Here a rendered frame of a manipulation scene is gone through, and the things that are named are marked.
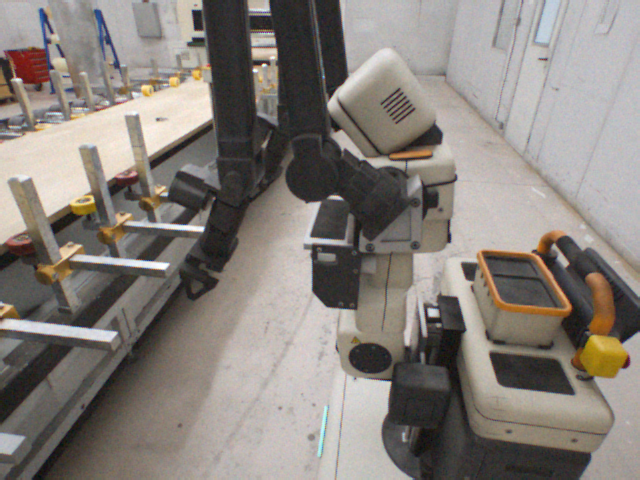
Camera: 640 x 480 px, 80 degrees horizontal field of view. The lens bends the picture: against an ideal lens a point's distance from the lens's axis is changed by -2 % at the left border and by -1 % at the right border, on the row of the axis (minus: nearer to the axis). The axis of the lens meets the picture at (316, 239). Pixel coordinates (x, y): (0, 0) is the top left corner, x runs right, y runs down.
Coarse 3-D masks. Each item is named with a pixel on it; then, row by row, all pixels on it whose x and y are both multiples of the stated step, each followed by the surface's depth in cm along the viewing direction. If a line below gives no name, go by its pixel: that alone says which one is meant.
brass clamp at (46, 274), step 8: (64, 248) 109; (80, 248) 110; (64, 256) 105; (72, 256) 107; (40, 264) 102; (56, 264) 102; (64, 264) 104; (40, 272) 100; (48, 272) 100; (56, 272) 102; (64, 272) 105; (40, 280) 101; (48, 280) 101; (56, 280) 103
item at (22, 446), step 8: (0, 440) 62; (8, 440) 62; (16, 440) 62; (24, 440) 62; (0, 448) 61; (8, 448) 61; (16, 448) 61; (24, 448) 62; (0, 456) 61; (8, 456) 60; (16, 456) 61; (24, 456) 62; (16, 464) 61
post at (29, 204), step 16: (16, 176) 91; (16, 192) 91; (32, 192) 93; (32, 208) 94; (32, 224) 96; (48, 224) 99; (32, 240) 98; (48, 240) 99; (48, 256) 100; (64, 288) 106; (64, 304) 109
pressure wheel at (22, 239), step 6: (18, 234) 107; (24, 234) 108; (6, 240) 105; (12, 240) 104; (18, 240) 105; (24, 240) 105; (30, 240) 104; (12, 246) 103; (18, 246) 103; (24, 246) 103; (30, 246) 104; (12, 252) 104; (18, 252) 104; (24, 252) 104; (30, 252) 105
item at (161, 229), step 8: (88, 224) 130; (96, 224) 130; (128, 224) 128; (136, 224) 128; (144, 224) 128; (152, 224) 128; (160, 224) 128; (168, 224) 128; (128, 232) 129; (136, 232) 129; (144, 232) 128; (152, 232) 128; (160, 232) 127; (168, 232) 127; (176, 232) 126; (184, 232) 126; (192, 232) 125; (200, 232) 125
